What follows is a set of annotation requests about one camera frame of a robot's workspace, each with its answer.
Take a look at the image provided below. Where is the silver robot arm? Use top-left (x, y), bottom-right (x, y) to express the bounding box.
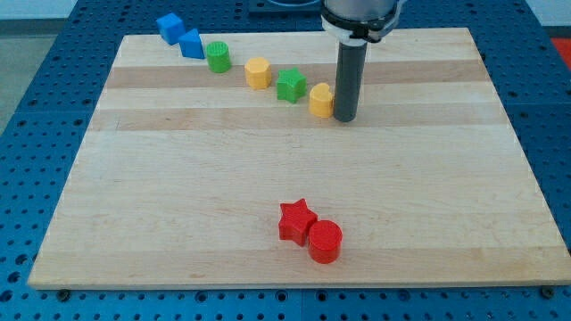
top-left (320, 0), bottom-right (407, 47)

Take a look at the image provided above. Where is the red star block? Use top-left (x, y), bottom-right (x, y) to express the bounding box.
top-left (278, 198), bottom-right (318, 247)

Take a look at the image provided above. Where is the yellow heart block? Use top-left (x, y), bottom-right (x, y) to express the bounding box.
top-left (309, 83), bottom-right (334, 119)

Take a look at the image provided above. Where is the green star block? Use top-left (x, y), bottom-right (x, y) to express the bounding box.
top-left (276, 67), bottom-right (307, 103)

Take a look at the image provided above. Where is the wooden board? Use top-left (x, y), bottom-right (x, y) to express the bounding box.
top-left (29, 28), bottom-right (570, 290)

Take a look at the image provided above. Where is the red cylinder block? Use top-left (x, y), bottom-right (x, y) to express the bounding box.
top-left (308, 220), bottom-right (343, 264)

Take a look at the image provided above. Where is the yellow hexagon block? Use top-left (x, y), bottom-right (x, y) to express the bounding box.
top-left (244, 57), bottom-right (272, 89)

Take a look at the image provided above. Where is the green cylinder block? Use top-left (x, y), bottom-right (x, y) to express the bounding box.
top-left (206, 41), bottom-right (232, 73)

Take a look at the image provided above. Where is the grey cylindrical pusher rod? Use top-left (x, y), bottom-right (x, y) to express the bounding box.
top-left (333, 44), bottom-right (367, 122)

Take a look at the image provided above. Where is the blue triangle block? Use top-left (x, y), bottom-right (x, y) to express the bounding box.
top-left (178, 29), bottom-right (205, 60)

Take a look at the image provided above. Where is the blue cube block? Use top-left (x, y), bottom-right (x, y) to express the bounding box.
top-left (156, 12), bottom-right (186, 45)

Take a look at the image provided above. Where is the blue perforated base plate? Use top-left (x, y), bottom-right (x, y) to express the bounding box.
top-left (1, 1), bottom-right (570, 320)

